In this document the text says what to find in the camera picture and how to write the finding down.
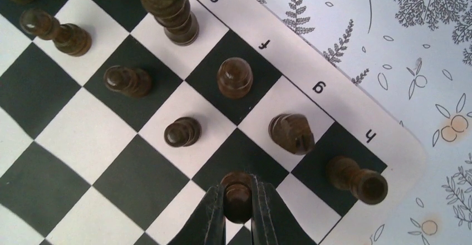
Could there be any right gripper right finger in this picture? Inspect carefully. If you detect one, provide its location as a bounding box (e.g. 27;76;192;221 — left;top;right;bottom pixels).
251;175;316;245

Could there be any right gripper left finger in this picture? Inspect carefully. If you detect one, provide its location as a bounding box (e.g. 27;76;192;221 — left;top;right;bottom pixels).
168;185;226;245

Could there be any dark chess rook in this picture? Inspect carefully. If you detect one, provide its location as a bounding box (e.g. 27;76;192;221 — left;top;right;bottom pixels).
326;156;388;205

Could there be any dark chess piece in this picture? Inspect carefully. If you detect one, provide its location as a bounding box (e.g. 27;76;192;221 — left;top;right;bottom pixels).
268;114;316;155
141;0;199;46
217;57;253;99

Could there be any black white chessboard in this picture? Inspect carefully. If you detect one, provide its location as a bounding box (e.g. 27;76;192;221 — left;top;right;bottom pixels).
1;0;426;244

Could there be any floral patterned table mat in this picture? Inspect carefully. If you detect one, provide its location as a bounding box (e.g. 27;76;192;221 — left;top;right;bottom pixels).
256;0;471;244

